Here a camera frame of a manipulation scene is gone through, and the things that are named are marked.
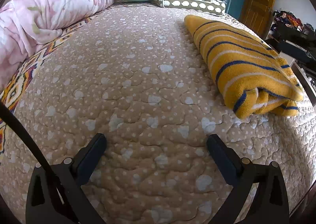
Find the yellow striped sweater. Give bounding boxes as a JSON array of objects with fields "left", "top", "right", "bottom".
[{"left": 184, "top": 15, "right": 305, "bottom": 119}]

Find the black cable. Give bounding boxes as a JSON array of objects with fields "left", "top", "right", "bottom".
[{"left": 0, "top": 102, "right": 76, "bottom": 224}]

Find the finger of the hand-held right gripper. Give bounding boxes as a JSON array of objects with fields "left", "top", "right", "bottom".
[{"left": 272, "top": 25, "right": 316, "bottom": 65}]

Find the pink floral duvet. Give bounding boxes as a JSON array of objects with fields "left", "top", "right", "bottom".
[{"left": 0, "top": 0, "right": 114, "bottom": 91}]

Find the green sheep print bolster pillow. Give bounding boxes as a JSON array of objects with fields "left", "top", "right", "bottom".
[{"left": 153, "top": 0, "right": 226, "bottom": 15}]

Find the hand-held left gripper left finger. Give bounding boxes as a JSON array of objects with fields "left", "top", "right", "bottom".
[{"left": 25, "top": 133, "right": 107, "bottom": 224}]

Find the geometric patterned bedsheet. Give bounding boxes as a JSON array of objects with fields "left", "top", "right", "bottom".
[{"left": 0, "top": 14, "right": 93, "bottom": 158}]

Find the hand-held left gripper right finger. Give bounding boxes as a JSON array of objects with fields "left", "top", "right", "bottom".
[{"left": 207, "top": 134, "right": 290, "bottom": 224}]

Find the beige quilted bedspread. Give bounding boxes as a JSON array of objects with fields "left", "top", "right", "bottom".
[{"left": 0, "top": 2, "right": 315, "bottom": 224}]

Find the pile of colourful clothes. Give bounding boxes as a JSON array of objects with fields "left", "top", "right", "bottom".
[{"left": 273, "top": 10, "right": 316, "bottom": 33}]

